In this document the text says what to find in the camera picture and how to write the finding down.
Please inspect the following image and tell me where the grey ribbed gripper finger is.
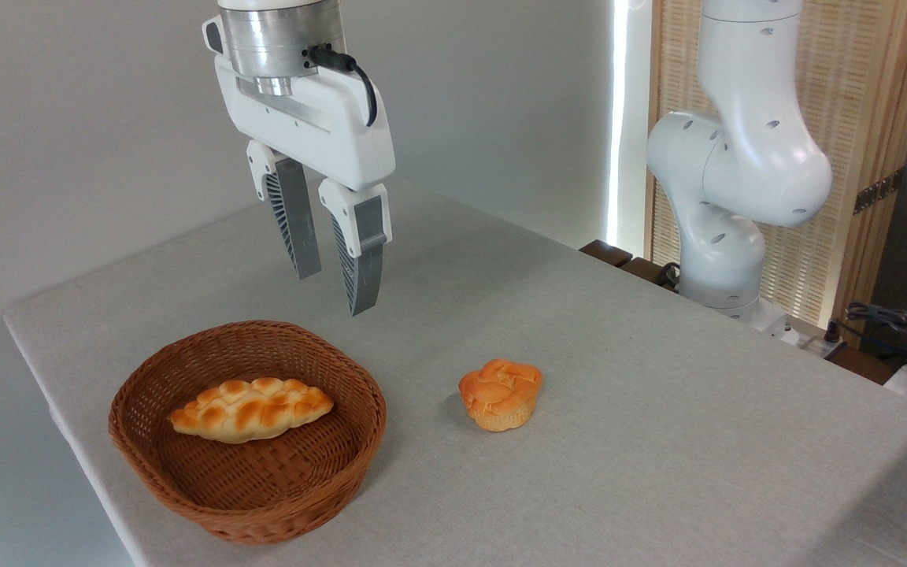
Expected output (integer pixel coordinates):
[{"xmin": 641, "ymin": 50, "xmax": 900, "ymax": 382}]
[
  {"xmin": 246, "ymin": 139, "xmax": 323, "ymax": 281},
  {"xmin": 318, "ymin": 178, "xmax": 394, "ymax": 317}
]

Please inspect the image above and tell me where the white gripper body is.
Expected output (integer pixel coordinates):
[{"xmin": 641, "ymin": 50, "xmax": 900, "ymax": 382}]
[{"xmin": 214, "ymin": 57, "xmax": 397, "ymax": 192}]

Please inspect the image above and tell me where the round muffin-shaped bread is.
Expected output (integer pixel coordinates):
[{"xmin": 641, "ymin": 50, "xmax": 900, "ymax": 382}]
[{"xmin": 458, "ymin": 358, "xmax": 543, "ymax": 432}]

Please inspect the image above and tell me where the long braided bread loaf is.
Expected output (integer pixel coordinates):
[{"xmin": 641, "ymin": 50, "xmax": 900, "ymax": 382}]
[{"xmin": 168, "ymin": 377, "xmax": 335, "ymax": 444}]

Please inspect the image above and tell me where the brown wicker basket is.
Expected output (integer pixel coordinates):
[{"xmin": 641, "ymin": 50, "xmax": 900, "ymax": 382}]
[{"xmin": 109, "ymin": 320, "xmax": 387, "ymax": 546}]

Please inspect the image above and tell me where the light grey tablecloth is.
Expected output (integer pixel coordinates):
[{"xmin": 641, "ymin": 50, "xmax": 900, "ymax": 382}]
[{"xmin": 3, "ymin": 177, "xmax": 907, "ymax": 567}]

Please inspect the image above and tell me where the dark metal screen hinge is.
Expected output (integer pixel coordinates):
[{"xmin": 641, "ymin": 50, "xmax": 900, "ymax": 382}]
[{"xmin": 853, "ymin": 167, "xmax": 905, "ymax": 215}]

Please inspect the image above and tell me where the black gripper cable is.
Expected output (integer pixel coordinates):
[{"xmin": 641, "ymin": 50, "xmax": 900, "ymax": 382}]
[{"xmin": 308, "ymin": 44, "xmax": 379, "ymax": 128}]

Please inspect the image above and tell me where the tangled dark cable bundle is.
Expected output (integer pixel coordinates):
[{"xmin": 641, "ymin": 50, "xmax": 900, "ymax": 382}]
[{"xmin": 845, "ymin": 293, "xmax": 907, "ymax": 371}]

